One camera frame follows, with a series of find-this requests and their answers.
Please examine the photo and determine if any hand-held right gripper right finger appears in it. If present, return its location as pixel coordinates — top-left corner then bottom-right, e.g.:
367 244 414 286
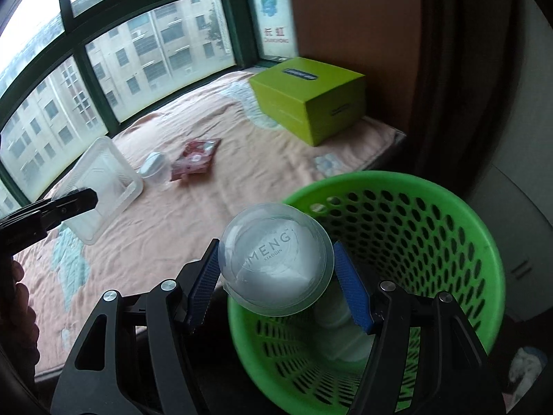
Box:
332 242 506 415

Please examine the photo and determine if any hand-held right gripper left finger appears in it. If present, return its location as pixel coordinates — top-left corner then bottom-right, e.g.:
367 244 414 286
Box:
49 238 222 415

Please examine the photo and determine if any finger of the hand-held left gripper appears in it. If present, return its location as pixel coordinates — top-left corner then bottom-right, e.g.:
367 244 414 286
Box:
26 188 98 231

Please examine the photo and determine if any clear plastic tray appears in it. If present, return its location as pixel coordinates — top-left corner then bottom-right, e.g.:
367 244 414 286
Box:
63 136 144 247

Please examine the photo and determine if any clear domed plastic cup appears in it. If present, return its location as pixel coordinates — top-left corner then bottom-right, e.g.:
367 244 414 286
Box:
218 203 335 316

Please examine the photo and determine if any green perforated plastic basket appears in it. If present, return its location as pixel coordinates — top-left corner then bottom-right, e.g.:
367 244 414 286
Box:
227 170 506 415

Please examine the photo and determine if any person's left hand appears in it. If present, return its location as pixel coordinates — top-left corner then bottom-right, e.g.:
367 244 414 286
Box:
9 261 40 369

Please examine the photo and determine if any white plastic container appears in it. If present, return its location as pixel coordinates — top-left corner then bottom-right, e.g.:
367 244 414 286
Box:
315 287 377 365

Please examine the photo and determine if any pink printed blanket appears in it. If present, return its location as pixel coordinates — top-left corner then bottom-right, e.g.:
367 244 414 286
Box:
13 67 407 377

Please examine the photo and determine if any small clear plastic cup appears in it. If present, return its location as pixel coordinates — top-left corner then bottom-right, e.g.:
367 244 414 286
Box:
138 164 172 187

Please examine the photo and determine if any red snack packet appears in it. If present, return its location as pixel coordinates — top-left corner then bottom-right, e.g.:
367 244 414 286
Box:
170 138 222 182

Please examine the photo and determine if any beige apartment building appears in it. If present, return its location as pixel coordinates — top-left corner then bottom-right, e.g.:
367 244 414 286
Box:
0 0 237 191

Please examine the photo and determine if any patterned white cloth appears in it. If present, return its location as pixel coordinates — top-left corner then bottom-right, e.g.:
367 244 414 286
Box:
507 346 549 395

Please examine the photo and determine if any white cabinet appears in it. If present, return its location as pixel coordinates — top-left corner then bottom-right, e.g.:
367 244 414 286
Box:
467 0 553 321

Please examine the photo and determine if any green cardboard box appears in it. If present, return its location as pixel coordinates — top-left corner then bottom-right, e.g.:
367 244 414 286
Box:
249 57 367 148

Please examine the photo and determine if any wooden wardrobe panel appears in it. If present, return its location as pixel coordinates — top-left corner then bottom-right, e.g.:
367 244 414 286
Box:
287 0 423 136

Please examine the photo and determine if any white box with leaf print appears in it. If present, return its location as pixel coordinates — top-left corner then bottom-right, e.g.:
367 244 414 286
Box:
251 0 295 58

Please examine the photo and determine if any green window frame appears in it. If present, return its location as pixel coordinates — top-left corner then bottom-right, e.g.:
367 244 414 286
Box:
0 0 295 208

